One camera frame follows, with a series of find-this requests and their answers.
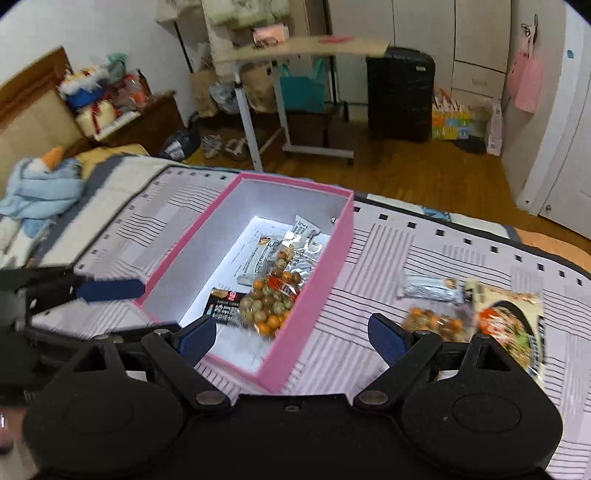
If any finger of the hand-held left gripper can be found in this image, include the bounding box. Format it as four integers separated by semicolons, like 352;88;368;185
25;324;100;352
28;272;146;306

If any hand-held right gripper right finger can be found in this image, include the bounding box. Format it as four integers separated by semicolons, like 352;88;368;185
353;313;513;409

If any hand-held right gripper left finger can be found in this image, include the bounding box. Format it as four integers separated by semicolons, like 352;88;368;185
69;315;234;409

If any dark cracker packet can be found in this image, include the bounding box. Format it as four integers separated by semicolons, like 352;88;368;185
206;287;247;326

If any clear bag of coated nuts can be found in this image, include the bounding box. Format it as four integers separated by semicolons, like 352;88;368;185
274;235;324;296
402;307;476;342
238;272;301;340

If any grey snack packet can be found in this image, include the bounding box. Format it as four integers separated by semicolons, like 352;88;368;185
397;272;465;303

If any pink cardboard box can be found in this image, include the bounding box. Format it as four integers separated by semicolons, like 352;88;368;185
134;172;355;394

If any white snack bar packet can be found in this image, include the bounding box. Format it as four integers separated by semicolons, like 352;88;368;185
236;235;283;285
291;215;321;241

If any noodle packet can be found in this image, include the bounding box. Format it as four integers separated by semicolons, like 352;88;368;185
464;279;548;388

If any printed paper sheet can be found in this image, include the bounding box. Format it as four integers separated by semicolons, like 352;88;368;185
178;216;332;372

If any light blue cloth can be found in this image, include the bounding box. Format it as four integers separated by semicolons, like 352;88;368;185
0;148;86;236

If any yellow pillow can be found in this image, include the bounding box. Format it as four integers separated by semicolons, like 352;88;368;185
76;144;151;169

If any black plastic bag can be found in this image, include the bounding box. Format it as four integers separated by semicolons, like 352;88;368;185
159;128;201;160

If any cream gift bag red ribbon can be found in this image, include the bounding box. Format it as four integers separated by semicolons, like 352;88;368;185
74;99;116;137

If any brown wooden nightstand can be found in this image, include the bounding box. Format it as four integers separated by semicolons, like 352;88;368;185
95;90;190;148

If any grey shoe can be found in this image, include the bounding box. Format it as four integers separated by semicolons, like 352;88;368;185
201;134;225;160
224;136;252;162

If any wooden bed headboard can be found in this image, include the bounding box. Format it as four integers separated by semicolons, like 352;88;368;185
0;46;93;195

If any blue white plush toy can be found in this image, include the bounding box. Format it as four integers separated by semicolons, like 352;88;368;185
58;65;112;109

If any black round object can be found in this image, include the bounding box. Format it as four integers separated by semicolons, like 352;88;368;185
455;136;488;155

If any brown paper bag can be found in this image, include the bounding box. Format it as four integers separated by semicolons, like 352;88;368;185
240;65;282;114
190;69;220;118

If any colourful gift bag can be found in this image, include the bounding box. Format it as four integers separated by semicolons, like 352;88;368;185
431;90;474;141

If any white printed plastic bag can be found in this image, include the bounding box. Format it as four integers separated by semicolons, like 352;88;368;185
210;80;243;114

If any black suitcase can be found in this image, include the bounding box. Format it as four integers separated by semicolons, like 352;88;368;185
366;46;436;143

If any teal bag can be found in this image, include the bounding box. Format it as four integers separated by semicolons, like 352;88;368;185
278;60;326;113

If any white door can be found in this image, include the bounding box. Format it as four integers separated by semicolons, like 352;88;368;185
501;0;591;241

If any pink hanging bag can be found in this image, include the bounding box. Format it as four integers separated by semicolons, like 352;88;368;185
505;44;543;113

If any green white hanging garment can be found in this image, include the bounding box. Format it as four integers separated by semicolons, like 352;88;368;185
201;0;287;75

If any pink tissue box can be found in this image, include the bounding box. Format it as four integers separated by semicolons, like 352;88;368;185
252;25;291;44

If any wooden side table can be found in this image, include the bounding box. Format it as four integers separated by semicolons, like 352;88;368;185
215;34;391;171

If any white wardrobe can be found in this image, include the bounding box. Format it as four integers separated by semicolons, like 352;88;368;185
323;0;513;134

